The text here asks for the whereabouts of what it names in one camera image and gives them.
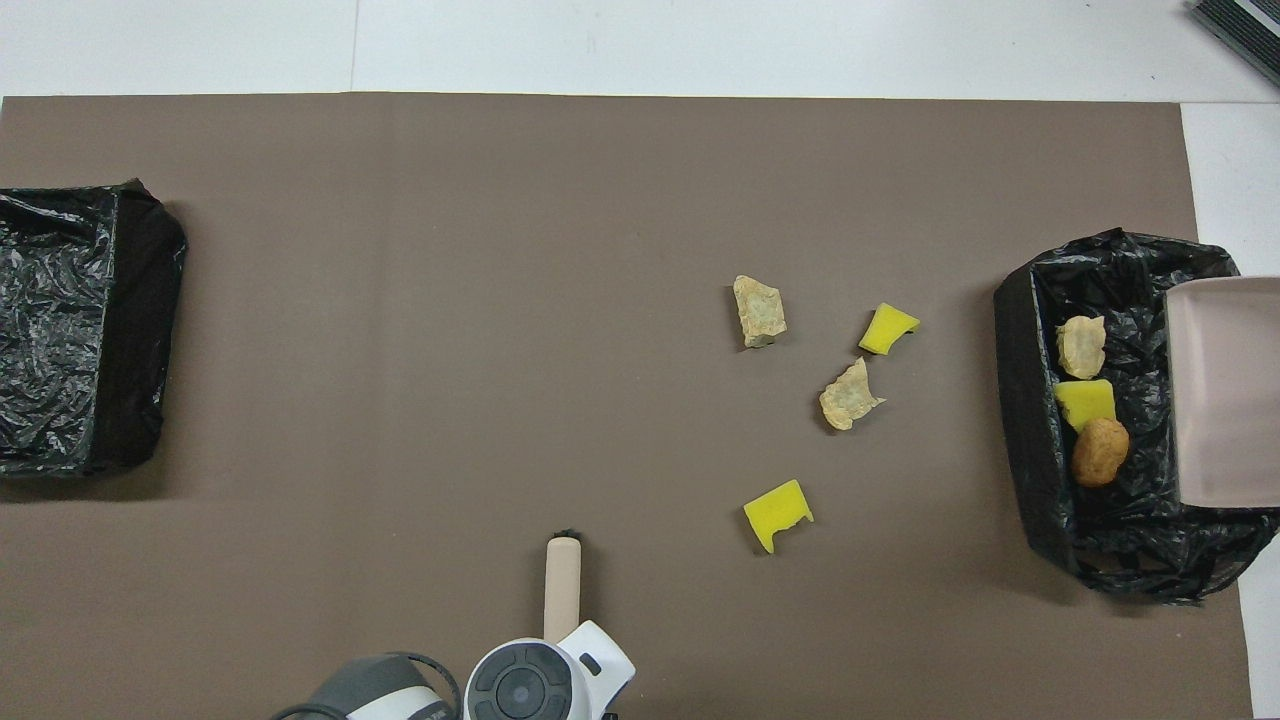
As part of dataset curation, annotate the beige foam chunk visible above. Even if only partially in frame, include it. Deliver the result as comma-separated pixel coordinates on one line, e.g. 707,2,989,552
732,275,788,349
818,356,887,432
1055,315,1108,381

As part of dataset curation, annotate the yellow sponge piece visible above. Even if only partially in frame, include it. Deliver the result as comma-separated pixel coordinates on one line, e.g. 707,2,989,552
858,303,921,356
1053,378,1118,433
742,479,815,555

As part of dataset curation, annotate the beige hand brush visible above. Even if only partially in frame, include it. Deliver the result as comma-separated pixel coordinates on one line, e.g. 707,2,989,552
543,527,583,643

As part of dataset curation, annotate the brown potato-shaped nugget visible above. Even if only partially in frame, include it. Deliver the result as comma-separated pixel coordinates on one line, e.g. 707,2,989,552
1071,417,1131,488

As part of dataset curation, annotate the beige plastic dustpan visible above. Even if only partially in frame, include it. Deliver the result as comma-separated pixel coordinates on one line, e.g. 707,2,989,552
1165,277,1280,509

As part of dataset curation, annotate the open bin with black bag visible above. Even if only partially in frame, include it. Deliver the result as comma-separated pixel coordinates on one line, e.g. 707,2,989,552
993,228,1280,605

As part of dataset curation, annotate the bin wrapped in black bag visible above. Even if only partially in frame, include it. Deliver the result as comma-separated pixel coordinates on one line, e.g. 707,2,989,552
0,179,188,477

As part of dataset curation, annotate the brown table mat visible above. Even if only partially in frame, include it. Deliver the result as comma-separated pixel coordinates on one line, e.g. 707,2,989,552
0,93,1253,720

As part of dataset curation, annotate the dark grey ribbed device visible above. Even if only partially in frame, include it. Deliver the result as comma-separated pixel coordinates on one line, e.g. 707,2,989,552
1188,0,1280,91

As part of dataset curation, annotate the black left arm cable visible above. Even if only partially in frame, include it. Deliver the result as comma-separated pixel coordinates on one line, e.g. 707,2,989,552
272,651,463,720

